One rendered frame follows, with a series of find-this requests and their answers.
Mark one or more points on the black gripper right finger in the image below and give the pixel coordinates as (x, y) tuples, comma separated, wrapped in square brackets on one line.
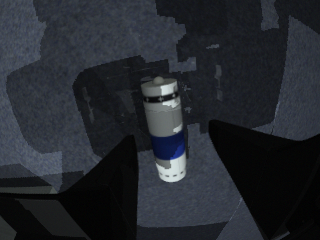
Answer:
[(272, 173)]

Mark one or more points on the white and blue battery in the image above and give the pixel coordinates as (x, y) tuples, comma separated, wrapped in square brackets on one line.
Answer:
[(162, 110)]

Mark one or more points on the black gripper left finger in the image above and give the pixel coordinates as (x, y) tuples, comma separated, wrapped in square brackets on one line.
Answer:
[(102, 205)]

